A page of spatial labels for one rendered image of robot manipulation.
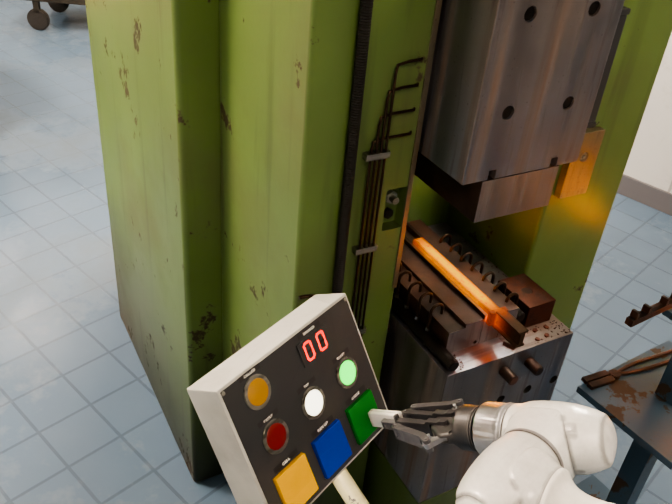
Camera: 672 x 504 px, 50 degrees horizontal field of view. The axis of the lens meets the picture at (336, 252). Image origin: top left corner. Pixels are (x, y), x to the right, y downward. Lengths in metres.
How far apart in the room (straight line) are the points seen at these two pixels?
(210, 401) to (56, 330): 2.06
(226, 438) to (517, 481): 0.46
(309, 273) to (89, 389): 1.55
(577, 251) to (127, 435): 1.64
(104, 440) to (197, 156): 1.27
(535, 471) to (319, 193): 0.68
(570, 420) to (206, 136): 1.07
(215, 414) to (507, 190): 0.72
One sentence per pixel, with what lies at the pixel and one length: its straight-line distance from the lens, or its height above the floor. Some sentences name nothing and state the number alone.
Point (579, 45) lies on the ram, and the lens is 1.45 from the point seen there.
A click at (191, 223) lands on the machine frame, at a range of 1.87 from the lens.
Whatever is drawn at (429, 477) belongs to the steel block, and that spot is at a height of 0.56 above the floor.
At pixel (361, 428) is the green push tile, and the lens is 1.38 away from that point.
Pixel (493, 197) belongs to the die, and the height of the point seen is 1.32.
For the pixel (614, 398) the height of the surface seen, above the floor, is 0.68.
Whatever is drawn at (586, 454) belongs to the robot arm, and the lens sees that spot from 1.11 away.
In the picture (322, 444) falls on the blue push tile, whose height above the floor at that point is 1.03.
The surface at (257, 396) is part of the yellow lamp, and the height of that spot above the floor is 1.16.
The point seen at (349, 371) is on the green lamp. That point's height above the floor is 1.09.
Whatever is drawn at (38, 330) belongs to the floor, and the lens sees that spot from 3.21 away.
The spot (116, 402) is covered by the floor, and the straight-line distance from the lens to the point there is 2.84.
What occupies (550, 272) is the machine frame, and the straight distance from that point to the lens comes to 2.02.
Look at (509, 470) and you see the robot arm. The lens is 1.01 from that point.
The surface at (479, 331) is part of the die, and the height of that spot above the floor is 0.96.
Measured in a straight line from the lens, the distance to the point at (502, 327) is 1.69.
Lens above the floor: 2.01
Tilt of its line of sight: 34 degrees down
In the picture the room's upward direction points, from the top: 6 degrees clockwise
